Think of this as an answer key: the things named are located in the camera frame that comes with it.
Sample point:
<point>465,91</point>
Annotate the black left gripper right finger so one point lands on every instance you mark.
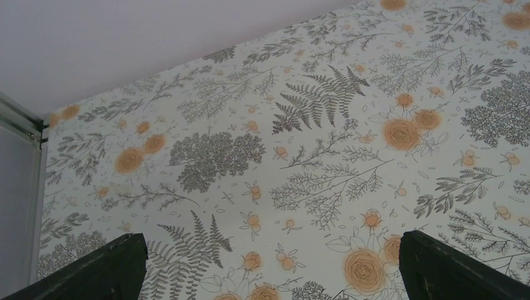
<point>433,270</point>

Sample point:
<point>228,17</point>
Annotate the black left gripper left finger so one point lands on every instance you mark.
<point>114,271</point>

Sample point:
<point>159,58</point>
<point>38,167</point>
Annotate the floral table mat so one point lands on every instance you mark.
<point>289,167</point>

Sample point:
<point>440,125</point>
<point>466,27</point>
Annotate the grey metal frame post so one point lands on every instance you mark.
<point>21,155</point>

